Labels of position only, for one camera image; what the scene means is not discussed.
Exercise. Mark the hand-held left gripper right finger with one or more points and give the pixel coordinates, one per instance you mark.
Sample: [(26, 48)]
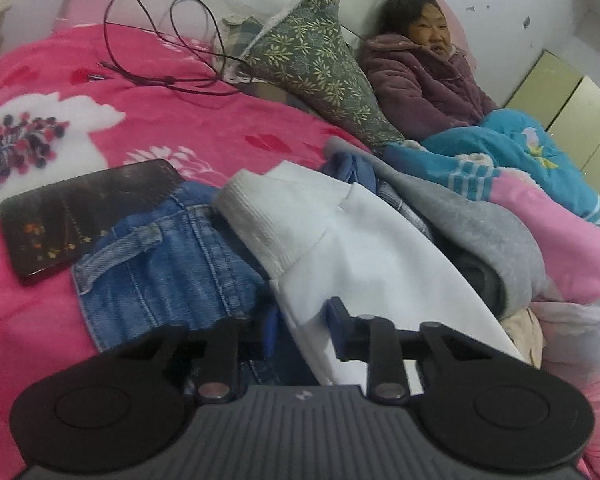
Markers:
[(337, 332)]

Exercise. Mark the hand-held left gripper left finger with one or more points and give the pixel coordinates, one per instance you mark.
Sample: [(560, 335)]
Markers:
[(268, 332)]

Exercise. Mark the white bear-print sweatshirt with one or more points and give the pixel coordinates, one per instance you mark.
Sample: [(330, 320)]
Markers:
[(380, 260)]

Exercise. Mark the blue jeans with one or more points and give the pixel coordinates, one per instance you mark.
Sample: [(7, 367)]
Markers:
[(170, 270)]

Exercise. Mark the plaid shirt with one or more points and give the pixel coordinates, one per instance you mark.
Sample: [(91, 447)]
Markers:
[(415, 220)]

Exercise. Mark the blue shirt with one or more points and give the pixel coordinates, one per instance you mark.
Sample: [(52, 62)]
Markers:
[(350, 172)]

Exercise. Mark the grey fleece garment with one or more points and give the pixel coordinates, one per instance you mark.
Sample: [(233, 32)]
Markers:
[(480, 230)]

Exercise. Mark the beige crumpled garment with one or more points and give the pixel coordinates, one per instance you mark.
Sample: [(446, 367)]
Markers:
[(522, 335)]

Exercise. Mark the pink blue floral quilt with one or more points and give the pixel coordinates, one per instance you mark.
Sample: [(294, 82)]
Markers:
[(530, 200)]

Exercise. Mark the green floral pillow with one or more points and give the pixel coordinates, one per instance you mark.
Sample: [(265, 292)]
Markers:
[(320, 60)]

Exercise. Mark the pale yellow wardrobe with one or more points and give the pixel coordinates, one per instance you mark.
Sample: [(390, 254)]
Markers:
[(570, 105)]

